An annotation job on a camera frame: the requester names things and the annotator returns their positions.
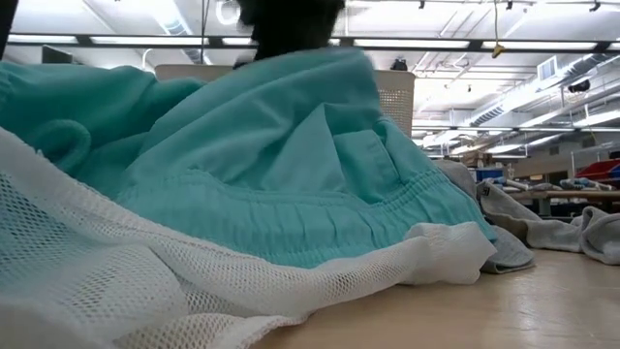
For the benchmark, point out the dark grey monitor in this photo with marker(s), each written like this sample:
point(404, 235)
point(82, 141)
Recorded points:
point(55, 54)

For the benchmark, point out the turquoise shorts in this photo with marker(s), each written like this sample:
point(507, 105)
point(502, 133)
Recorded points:
point(242, 169)

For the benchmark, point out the white plastic laundry bin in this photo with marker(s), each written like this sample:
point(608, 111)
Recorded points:
point(397, 97)

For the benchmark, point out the grey t-shirt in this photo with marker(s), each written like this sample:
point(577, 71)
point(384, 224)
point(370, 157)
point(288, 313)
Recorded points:
point(547, 232)

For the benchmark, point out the blue storage bin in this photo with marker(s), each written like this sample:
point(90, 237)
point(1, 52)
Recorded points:
point(489, 173)

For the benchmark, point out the wooden work table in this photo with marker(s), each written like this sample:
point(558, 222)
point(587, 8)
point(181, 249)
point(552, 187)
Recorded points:
point(571, 195)

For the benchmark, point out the black hanging device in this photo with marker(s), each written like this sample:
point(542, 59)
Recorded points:
point(399, 65)
point(579, 85)

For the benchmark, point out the white mesh garment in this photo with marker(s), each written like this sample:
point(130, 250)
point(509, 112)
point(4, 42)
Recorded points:
point(145, 291)

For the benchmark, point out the light grey sweatshirt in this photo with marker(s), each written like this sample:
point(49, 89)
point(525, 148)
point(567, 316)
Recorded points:
point(508, 252)

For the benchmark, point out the red storage bin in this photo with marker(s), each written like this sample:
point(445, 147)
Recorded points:
point(600, 170)

